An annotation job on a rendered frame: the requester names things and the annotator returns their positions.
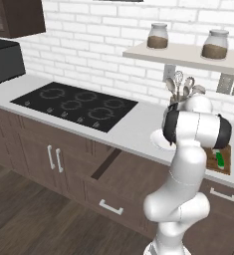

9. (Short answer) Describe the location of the white plate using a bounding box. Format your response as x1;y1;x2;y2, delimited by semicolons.
149;127;178;152

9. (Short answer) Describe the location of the brown open drawer front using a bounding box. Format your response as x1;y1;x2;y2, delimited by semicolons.
84;149;176;239

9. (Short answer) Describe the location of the brown closed drawer front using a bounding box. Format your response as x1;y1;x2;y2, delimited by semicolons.
198;178;234;223

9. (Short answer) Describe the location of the black induction hob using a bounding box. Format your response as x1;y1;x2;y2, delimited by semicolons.
9;81;139;134

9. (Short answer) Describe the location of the brown cupboard door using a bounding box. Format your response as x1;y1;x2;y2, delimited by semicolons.
54;138;91;202
18;130;64;195

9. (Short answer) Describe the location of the utensil pot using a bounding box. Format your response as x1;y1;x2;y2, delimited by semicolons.
169;95;182;106

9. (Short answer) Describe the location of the metal slotted spoon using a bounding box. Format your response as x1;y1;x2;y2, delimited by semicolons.
182;76;196;98

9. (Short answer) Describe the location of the metal ladle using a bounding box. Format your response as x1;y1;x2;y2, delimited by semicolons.
190;84;207;96

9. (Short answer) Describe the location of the glass jar with brown contents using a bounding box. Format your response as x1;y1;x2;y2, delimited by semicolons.
201;29;230;61
146;22;169;50

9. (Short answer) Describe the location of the green vegetable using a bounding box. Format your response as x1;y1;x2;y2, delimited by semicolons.
214;149;227;169

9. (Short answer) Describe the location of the brown base cupboard run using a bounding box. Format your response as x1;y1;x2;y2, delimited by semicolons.
0;105;23;176

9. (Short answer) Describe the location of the black microwave oven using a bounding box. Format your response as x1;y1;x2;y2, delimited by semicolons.
0;38;27;85

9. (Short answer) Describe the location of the white cupboard door handle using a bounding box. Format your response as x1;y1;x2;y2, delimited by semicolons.
55;147;65;174
47;144;56;170

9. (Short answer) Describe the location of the white drawer handle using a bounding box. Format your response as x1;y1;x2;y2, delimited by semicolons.
99;198;124;216
209;186;234;203

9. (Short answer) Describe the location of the pale wall shelf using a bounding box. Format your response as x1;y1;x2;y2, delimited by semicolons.
121;42;234;77

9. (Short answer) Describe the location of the grey wall switch plate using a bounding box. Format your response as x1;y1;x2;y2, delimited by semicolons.
216;72;234;99

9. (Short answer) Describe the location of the dark brown wall cupboard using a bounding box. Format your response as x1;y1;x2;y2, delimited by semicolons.
0;0;47;40

